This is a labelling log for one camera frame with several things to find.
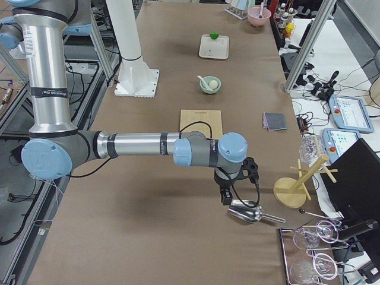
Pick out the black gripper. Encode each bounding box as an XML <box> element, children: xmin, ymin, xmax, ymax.
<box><xmin>214</xmin><ymin>167</ymin><xmax>239</xmax><ymax>205</ymax></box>

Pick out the white bun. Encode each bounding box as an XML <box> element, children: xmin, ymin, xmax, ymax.
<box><xmin>208</xmin><ymin>80</ymin><xmax>219</xmax><ymax>90</ymax></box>

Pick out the white plastic spoon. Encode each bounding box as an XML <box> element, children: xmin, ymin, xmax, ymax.
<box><xmin>197</xmin><ymin>75</ymin><xmax>208</xmax><ymax>86</ymax></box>

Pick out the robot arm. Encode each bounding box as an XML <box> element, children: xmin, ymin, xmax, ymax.
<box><xmin>10</xmin><ymin>1</ymin><xmax>248</xmax><ymax>205</ymax></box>

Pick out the mint green bowl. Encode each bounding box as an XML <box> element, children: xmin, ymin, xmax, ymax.
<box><xmin>199</xmin><ymin>76</ymin><xmax>221</xmax><ymax>94</ymax></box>

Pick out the pink ribbed bowl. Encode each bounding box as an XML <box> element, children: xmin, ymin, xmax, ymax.
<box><xmin>247</xmin><ymin>7</ymin><xmax>271</xmax><ymax>27</ymax></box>

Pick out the metal scoop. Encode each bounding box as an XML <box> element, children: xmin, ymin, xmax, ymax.
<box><xmin>228</xmin><ymin>199</ymin><xmax>286</xmax><ymax>223</ymax></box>

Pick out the wooden mug tree stand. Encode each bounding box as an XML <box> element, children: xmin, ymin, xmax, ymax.
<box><xmin>273</xmin><ymin>154</ymin><xmax>338</xmax><ymax>208</ymax></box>

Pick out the wooden cutting board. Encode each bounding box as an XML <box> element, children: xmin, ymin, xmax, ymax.
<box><xmin>179</xmin><ymin>109</ymin><xmax>223</xmax><ymax>139</ymax></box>

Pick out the grey folded cloth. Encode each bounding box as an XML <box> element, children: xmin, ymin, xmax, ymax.
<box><xmin>262</xmin><ymin>112</ymin><xmax>287</xmax><ymax>131</ymax></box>

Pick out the clear wine glass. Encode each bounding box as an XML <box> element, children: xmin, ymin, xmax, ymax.
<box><xmin>290</xmin><ymin>253</ymin><xmax>338</xmax><ymax>284</ymax></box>
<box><xmin>293</xmin><ymin>220</ymin><xmax>338</xmax><ymax>250</ymax></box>

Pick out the blue teach pendant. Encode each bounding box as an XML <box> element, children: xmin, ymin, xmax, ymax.
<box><xmin>328</xmin><ymin>95</ymin><xmax>374</xmax><ymax>134</ymax></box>
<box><xmin>322</xmin><ymin>128</ymin><xmax>361</xmax><ymax>163</ymax></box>

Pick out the black monitor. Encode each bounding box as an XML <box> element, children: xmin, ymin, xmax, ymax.
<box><xmin>321</xmin><ymin>138</ymin><xmax>379</xmax><ymax>223</ymax></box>

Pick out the cream rectangular tray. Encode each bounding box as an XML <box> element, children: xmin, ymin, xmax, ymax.
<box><xmin>198</xmin><ymin>34</ymin><xmax>229</xmax><ymax>60</ymax></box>

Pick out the green lime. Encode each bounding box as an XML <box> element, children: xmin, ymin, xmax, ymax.
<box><xmin>210</xmin><ymin>32</ymin><xmax>219</xmax><ymax>40</ymax></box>

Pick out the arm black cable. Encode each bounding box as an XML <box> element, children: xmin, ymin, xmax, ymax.
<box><xmin>179</xmin><ymin>121</ymin><xmax>262</xmax><ymax>208</ymax></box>

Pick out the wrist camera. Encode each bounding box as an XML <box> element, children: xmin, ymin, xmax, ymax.
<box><xmin>240</xmin><ymin>157</ymin><xmax>259</xmax><ymax>188</ymax></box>

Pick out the black wire glass rack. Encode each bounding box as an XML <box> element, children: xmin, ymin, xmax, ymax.
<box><xmin>278</xmin><ymin>220</ymin><xmax>356</xmax><ymax>284</ymax></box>

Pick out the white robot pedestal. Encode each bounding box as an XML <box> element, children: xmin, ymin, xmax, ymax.
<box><xmin>106</xmin><ymin>0</ymin><xmax>159</xmax><ymax>98</ymax></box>

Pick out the white wire cup rack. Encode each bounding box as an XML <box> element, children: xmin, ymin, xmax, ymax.
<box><xmin>224</xmin><ymin>0</ymin><xmax>249</xmax><ymax>20</ymax></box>

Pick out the aluminium frame post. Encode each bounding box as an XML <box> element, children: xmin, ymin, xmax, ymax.
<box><xmin>283</xmin><ymin>0</ymin><xmax>336</xmax><ymax>93</ymax></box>

